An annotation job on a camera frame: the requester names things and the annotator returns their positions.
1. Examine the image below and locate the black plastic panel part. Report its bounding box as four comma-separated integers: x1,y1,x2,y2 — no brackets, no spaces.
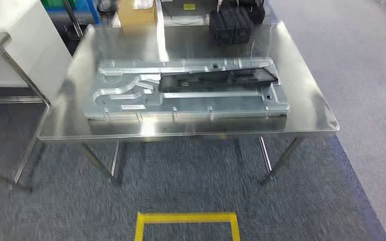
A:
158,68,279,93

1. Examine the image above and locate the steel workbench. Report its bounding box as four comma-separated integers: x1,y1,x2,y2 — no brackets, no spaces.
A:
37,21,341,186

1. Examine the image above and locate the stamped grey metal panel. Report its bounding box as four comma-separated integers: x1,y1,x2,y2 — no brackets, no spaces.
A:
84,56,291,121

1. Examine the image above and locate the black hard case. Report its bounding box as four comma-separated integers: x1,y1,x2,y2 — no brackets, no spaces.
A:
228,7,254,44
209,10,235,46

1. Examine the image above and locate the dark grey equipment box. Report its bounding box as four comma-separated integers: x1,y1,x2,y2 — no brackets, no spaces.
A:
161,0,220,27

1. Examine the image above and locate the cardboard box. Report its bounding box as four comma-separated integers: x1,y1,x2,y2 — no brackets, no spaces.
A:
117,0,158,33

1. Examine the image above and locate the black bag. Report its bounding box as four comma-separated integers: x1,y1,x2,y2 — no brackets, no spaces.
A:
218,0,266,25

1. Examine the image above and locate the white plastic bag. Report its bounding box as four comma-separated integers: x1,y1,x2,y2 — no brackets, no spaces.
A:
133,0,155,10

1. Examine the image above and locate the black round stool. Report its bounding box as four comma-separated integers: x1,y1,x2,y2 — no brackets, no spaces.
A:
98,0,117,14

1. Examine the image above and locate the chrome stanchion with dark base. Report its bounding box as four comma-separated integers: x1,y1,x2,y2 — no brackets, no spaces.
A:
62,0,87,41

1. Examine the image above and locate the green crate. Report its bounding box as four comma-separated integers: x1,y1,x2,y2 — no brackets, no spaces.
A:
41,0,77,10

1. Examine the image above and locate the white cabinet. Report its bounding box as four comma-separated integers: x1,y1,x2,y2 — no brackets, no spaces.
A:
0,0,74,104

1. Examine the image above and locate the blue metal frame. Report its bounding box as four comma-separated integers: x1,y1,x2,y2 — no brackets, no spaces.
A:
46,0,101,26

